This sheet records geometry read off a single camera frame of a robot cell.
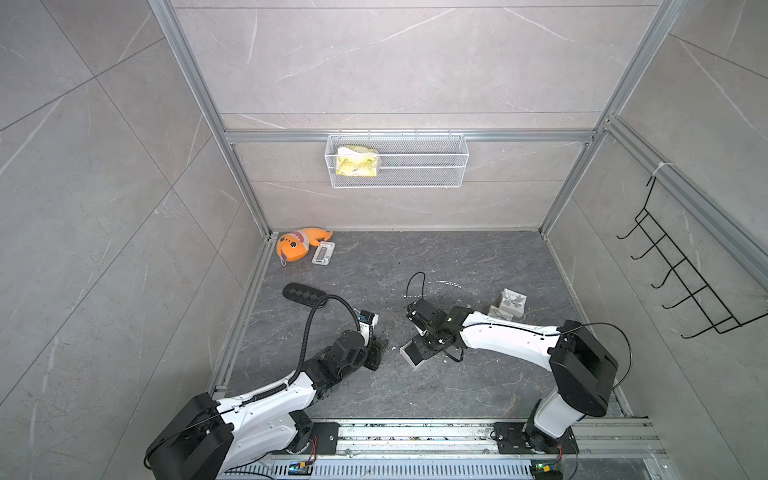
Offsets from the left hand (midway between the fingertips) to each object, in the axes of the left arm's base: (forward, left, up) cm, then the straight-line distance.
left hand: (384, 336), depth 83 cm
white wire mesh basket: (+54, -9, +22) cm, 59 cm away
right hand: (-1, -12, -4) cm, 12 cm away
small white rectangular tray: (+37, +23, -6) cm, 44 cm away
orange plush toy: (+36, +32, 0) cm, 48 cm away
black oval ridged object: (+18, +27, -5) cm, 33 cm away
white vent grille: (-31, -2, -8) cm, 32 cm away
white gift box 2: (+8, -37, -5) cm, 38 cm away
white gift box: (+12, -42, -5) cm, 44 cm away
